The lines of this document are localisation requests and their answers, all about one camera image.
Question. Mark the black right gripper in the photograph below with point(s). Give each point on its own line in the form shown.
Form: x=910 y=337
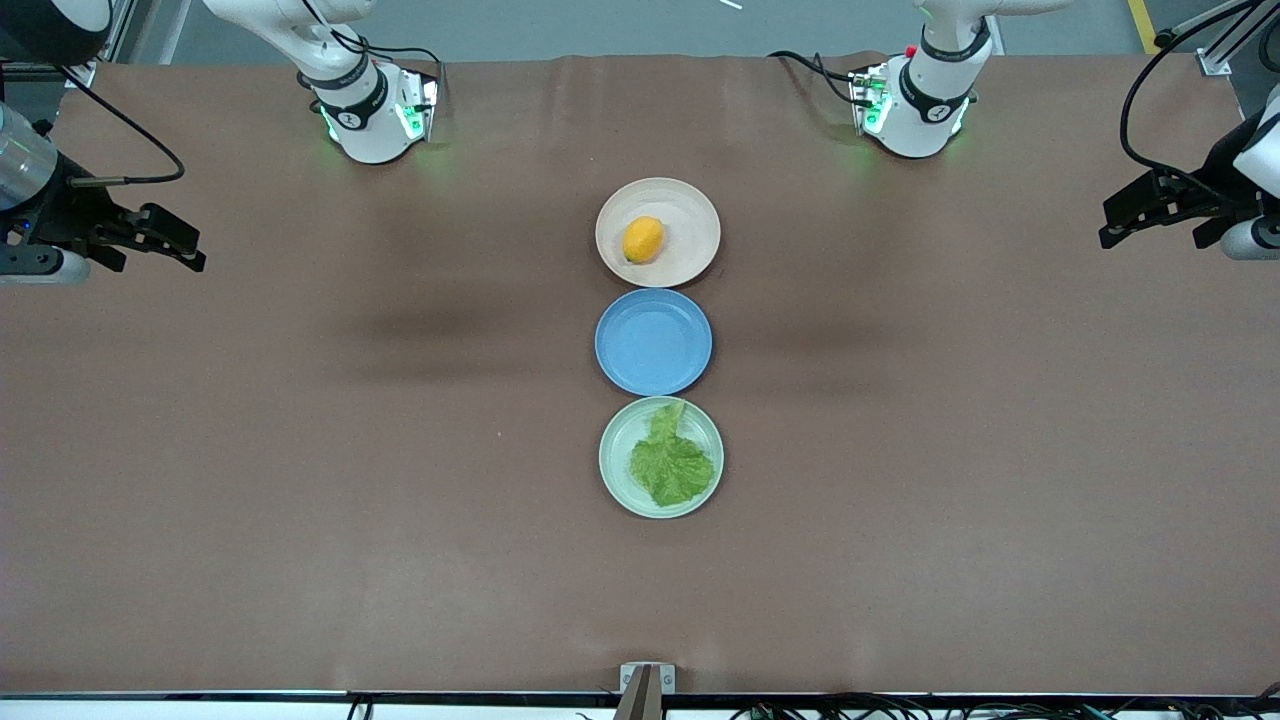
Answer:
x=68 y=208

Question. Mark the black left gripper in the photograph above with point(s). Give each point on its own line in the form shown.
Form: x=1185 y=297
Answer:
x=1203 y=192

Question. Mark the yellow lemon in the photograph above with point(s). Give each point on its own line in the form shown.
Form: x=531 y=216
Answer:
x=643 y=240

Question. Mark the green lettuce leaf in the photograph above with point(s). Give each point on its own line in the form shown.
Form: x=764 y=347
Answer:
x=672 y=465

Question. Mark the white arm base connector box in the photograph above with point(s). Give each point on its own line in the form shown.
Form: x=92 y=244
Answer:
x=418 y=105
x=868 y=100

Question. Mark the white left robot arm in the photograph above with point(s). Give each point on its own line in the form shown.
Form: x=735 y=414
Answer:
x=925 y=120

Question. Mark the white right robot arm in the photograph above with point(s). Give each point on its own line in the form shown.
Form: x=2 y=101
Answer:
x=370 y=130

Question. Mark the beige round plate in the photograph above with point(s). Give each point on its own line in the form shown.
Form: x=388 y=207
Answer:
x=690 y=215

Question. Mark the blue round plate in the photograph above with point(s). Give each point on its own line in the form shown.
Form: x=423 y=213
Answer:
x=653 y=342

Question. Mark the pale green round plate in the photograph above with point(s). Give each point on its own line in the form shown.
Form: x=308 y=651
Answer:
x=625 y=440

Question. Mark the aluminium frame profile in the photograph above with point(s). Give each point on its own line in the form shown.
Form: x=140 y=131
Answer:
x=105 y=55
x=1215 y=55

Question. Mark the white table edge rail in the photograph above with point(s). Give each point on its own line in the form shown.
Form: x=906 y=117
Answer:
x=200 y=708

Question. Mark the grey metal bracket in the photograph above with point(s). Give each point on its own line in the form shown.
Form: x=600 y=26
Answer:
x=628 y=678

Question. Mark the brown camera pole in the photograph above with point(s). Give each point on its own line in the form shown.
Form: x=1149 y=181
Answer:
x=640 y=702

